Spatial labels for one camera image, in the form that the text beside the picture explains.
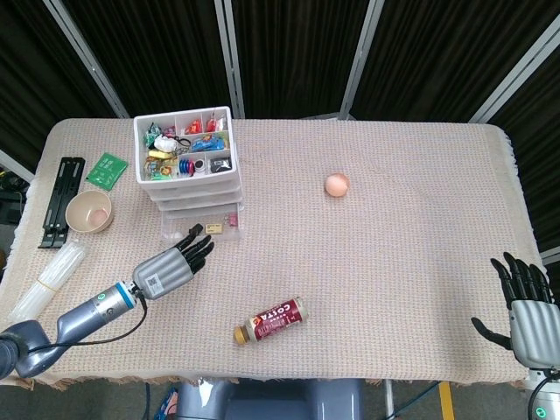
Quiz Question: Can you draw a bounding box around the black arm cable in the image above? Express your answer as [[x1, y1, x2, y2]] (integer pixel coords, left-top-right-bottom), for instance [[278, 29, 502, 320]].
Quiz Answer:
[[25, 292, 149, 354], [527, 371, 559, 419]]

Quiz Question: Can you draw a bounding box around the clear plastic tube bundle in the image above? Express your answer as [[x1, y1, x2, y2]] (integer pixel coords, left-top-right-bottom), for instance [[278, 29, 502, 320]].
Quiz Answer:
[[6, 239, 88, 327]]

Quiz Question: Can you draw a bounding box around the red Costa coffee bottle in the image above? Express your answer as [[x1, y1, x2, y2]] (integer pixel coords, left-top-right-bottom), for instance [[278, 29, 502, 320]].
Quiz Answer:
[[233, 296, 309, 347]]

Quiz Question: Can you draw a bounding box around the brown eggshell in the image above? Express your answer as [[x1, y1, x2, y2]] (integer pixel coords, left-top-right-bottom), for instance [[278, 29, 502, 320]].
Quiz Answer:
[[324, 172, 351, 198]]

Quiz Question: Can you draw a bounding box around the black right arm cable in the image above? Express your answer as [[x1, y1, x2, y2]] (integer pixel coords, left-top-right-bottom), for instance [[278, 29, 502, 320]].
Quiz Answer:
[[527, 371, 559, 419]]

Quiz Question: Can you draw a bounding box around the white drawer organizer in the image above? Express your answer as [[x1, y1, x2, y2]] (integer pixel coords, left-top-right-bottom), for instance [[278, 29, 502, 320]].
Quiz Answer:
[[133, 105, 244, 214]]

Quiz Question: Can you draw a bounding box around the green sachet packet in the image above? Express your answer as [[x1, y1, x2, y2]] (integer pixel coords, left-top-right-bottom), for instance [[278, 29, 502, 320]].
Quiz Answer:
[[86, 151, 130, 192]]

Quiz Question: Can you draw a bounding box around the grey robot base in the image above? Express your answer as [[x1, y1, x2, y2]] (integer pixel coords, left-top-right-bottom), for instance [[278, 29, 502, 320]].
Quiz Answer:
[[174, 378, 364, 420]]

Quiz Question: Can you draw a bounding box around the beige bowl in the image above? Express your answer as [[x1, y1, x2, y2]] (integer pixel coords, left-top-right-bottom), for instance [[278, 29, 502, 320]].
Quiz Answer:
[[65, 189, 115, 233]]

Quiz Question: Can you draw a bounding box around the metal table leg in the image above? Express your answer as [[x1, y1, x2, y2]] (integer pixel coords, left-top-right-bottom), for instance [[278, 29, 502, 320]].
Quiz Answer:
[[382, 379, 396, 417]]

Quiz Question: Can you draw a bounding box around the beige woven tablecloth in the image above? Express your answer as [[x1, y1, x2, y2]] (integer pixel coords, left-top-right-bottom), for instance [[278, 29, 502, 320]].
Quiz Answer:
[[0, 116, 548, 389]]

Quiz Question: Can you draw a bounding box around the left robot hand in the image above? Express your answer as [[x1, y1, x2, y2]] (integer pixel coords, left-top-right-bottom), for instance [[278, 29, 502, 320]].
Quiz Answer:
[[132, 223, 215, 301]]

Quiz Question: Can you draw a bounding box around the colourful cartoon packet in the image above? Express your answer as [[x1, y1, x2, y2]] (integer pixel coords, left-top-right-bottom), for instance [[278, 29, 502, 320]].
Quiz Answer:
[[143, 156, 175, 179]]

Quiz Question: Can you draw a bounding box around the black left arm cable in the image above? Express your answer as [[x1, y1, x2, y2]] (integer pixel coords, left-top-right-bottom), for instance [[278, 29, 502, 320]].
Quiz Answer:
[[25, 292, 149, 354]]

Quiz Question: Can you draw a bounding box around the blue snack packet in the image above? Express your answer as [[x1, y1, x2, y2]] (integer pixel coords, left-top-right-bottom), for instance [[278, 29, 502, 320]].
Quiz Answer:
[[190, 135, 223, 153]]

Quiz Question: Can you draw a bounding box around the colourful printed bag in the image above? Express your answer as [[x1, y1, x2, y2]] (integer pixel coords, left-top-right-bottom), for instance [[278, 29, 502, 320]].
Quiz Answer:
[[158, 387, 180, 420]]

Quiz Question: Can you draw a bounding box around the black folding stand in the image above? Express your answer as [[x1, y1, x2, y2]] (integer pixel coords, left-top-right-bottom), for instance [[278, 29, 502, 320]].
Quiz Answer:
[[38, 156, 87, 249]]

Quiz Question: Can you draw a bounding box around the green candy wrapper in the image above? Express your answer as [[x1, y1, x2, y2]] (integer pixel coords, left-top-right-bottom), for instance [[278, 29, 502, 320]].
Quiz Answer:
[[143, 121, 164, 144]]

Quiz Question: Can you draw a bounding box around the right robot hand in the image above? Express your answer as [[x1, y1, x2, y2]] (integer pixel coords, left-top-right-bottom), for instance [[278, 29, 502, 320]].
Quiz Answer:
[[471, 252, 560, 368]]

